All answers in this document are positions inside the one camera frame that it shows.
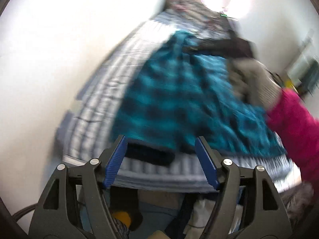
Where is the teal plaid fleece jacket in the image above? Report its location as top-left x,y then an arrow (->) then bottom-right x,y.
111,31 -> 285,158

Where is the pink sleeved right forearm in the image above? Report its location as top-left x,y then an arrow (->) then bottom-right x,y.
267,88 -> 318,189

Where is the black metal clothes rack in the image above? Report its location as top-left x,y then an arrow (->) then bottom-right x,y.
287,29 -> 318,99

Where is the grey knit gloved right hand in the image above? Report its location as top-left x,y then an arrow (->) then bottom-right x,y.
228,58 -> 281,111

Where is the floral folded blanket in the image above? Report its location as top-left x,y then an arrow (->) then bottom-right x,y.
166,0 -> 231,33

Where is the blue white striped bed quilt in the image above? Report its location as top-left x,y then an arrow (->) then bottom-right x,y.
55,8 -> 303,195

